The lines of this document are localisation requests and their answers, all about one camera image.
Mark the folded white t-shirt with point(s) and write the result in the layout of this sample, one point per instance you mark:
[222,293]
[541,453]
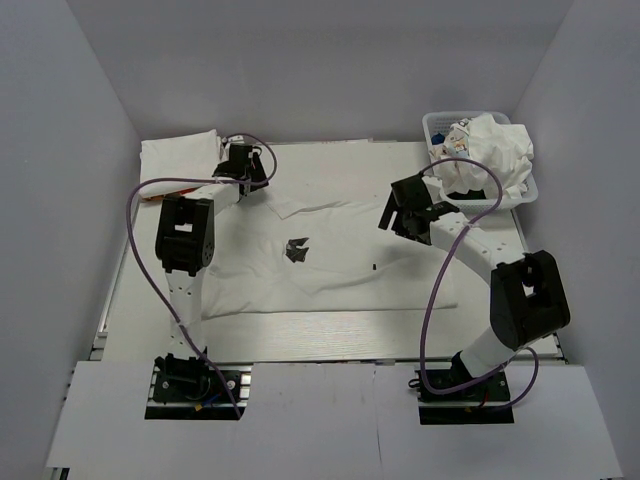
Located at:
[192,156]

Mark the white printed t-shirt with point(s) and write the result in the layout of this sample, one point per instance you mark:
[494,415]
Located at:
[479,148]

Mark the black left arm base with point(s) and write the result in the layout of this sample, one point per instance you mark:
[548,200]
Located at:
[188,389]

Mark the folded patterned pink t-shirt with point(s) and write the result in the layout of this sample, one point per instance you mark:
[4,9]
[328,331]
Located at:
[159,197]

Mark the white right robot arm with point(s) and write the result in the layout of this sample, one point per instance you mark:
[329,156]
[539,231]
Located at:
[527,301]

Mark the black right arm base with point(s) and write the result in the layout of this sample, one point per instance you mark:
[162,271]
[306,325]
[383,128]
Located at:
[481,404]

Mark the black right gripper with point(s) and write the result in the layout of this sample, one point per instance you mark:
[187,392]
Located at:
[391,208]

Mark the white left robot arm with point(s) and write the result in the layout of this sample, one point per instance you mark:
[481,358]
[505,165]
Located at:
[185,240]

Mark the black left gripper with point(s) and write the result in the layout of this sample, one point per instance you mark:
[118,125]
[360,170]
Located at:
[259,175]

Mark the white plastic laundry basket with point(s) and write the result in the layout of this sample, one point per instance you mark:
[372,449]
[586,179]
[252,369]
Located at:
[475,202]

